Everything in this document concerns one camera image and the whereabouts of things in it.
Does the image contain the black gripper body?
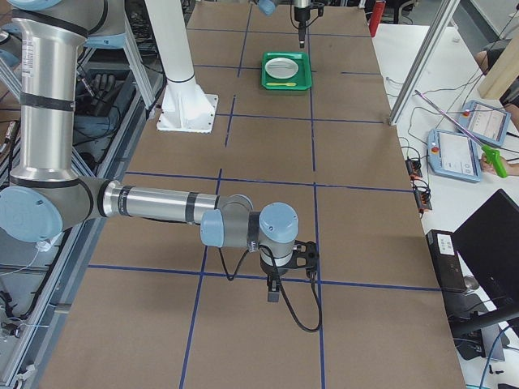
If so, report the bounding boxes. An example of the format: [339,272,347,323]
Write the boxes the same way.
[294,6,311,28]
[260,253,298,279]

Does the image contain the yellow plastic spoon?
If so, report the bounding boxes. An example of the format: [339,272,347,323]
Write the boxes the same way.
[265,82,297,88]

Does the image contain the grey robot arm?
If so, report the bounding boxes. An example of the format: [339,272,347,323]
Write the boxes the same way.
[1,1,298,301]
[254,0,312,49]

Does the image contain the white round plate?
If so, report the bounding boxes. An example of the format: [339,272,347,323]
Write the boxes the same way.
[264,58,299,79]

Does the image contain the green plastic tray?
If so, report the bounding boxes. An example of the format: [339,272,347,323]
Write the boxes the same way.
[261,52,312,92]

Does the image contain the red cylinder tube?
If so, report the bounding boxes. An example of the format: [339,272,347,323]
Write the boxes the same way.
[368,0,386,38]

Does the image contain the black desktop box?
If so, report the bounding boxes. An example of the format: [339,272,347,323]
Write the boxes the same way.
[426,229,465,293]

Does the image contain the orange black connector board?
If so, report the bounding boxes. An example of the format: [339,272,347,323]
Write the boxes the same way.
[405,158,422,179]

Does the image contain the seated person in black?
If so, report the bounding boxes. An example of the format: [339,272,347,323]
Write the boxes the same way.
[474,41,518,177]

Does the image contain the blue teach pendant near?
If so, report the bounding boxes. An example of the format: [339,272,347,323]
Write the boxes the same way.
[427,129,482,183]

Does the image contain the blue teach pendant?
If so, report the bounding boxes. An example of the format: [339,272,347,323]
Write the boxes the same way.
[427,129,482,183]
[458,100,511,147]

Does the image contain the blue teach pendant far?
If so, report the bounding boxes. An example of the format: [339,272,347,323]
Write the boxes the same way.
[458,100,511,147]

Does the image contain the wooden beam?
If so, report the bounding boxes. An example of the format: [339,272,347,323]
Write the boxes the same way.
[478,35,519,100]

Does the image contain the black monitor on stand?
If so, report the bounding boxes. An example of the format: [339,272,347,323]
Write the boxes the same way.
[451,189,518,337]

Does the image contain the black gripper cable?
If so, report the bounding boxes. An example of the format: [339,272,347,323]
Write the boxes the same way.
[217,245,324,334]
[288,0,325,32]

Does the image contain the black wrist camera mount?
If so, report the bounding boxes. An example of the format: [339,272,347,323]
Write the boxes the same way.
[310,1,325,18]
[291,241,320,277]

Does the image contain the aluminium frame column left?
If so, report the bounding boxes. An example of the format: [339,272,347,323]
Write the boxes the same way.
[388,0,460,126]

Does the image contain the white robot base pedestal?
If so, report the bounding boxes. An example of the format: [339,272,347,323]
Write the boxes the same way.
[145,0,218,134]

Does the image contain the tangled black floor cables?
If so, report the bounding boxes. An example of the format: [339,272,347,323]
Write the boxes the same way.
[0,52,163,163]

